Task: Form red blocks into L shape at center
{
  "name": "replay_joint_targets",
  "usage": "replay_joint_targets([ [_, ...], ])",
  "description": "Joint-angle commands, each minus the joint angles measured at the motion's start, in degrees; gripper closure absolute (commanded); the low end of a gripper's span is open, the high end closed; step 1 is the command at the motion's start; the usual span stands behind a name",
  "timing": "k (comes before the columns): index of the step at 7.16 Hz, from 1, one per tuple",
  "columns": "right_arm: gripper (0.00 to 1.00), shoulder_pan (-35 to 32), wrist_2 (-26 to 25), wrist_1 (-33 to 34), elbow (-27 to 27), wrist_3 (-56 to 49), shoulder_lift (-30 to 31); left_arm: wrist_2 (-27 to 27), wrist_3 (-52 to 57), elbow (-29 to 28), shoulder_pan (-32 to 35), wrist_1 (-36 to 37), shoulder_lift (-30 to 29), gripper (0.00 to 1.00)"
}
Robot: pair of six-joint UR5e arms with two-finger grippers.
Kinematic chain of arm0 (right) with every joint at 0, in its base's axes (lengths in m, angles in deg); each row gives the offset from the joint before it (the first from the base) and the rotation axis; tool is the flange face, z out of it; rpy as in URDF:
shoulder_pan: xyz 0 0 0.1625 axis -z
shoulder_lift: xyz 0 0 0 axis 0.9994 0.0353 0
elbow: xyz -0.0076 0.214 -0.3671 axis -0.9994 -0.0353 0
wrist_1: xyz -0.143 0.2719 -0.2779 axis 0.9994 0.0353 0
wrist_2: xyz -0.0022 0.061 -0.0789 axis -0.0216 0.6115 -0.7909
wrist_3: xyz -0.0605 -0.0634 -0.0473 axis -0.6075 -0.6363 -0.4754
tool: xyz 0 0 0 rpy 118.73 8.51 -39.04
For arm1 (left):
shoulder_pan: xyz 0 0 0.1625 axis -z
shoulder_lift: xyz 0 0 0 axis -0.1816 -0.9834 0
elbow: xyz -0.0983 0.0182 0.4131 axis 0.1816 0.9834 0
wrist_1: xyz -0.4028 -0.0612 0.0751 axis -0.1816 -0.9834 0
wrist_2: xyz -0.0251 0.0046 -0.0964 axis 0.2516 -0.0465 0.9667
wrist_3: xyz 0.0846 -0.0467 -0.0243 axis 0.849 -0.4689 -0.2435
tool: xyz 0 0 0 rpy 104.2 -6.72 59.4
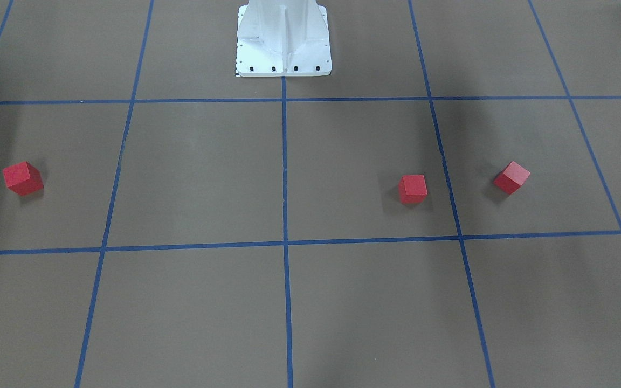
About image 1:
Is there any red block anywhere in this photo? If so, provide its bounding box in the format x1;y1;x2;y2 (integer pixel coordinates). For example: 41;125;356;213
493;161;530;196
398;175;429;205

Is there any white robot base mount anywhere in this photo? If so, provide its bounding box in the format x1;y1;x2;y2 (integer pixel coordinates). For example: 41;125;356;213
235;1;333;77

